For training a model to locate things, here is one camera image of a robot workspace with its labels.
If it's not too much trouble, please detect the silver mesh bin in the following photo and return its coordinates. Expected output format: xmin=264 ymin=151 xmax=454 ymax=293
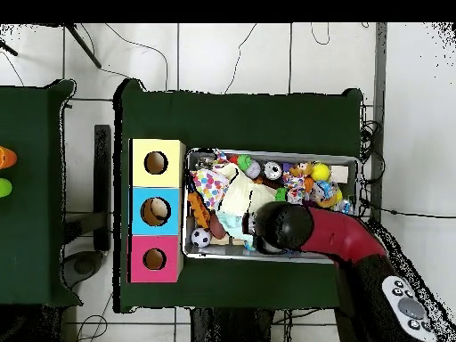
xmin=182 ymin=147 xmax=361 ymax=265

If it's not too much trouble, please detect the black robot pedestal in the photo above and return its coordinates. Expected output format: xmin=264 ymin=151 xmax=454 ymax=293
xmin=190 ymin=307 xmax=275 ymax=342

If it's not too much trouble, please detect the black panel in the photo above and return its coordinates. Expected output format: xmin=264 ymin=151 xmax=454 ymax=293
xmin=93 ymin=124 xmax=112 ymax=252

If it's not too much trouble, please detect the grey round base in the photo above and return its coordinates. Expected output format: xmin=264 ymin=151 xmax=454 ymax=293
xmin=61 ymin=249 xmax=106 ymax=290

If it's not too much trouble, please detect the light blue muslin cloth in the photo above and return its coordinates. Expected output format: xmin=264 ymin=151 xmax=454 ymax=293
xmin=215 ymin=209 xmax=250 ymax=240

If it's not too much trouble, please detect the dark green table cloth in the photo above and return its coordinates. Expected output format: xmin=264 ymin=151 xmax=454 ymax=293
xmin=0 ymin=78 xmax=84 ymax=308
xmin=112 ymin=77 xmax=364 ymax=314

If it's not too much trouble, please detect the thin black floor cable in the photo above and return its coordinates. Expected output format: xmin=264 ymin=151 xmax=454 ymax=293
xmin=104 ymin=22 xmax=169 ymax=90
xmin=224 ymin=22 xmax=257 ymax=94

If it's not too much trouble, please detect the polka dot paper napkin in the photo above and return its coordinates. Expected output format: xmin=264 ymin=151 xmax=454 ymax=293
xmin=190 ymin=168 xmax=231 ymax=211

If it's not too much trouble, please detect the black tripod leg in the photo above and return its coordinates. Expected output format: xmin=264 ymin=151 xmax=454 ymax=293
xmin=63 ymin=22 xmax=103 ymax=69
xmin=0 ymin=39 xmax=19 ymax=57

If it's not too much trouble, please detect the yellow ball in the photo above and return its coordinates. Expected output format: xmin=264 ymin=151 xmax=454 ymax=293
xmin=310 ymin=162 xmax=331 ymax=182

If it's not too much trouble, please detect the wooden box with three holes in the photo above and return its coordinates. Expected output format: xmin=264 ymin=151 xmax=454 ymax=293
xmin=126 ymin=137 xmax=187 ymax=284

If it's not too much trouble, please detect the cream muslin cloth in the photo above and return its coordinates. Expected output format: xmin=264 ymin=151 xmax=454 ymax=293
xmin=215 ymin=163 xmax=277 ymax=216

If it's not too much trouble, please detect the small soccer ball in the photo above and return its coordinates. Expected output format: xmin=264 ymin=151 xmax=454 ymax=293
xmin=191 ymin=227 xmax=212 ymax=248

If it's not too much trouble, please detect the black cable with connector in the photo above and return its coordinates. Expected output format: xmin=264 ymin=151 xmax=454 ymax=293
xmin=359 ymin=199 xmax=456 ymax=219

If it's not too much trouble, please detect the orange plastic object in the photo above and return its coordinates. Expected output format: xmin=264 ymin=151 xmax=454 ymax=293
xmin=0 ymin=145 xmax=18 ymax=170

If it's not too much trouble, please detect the small white baseball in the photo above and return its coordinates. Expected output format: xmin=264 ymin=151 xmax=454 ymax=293
xmin=245 ymin=159 xmax=262 ymax=179

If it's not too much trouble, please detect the brown monkey plush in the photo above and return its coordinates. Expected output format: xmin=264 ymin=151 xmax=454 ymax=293
xmin=289 ymin=160 xmax=314 ymax=178

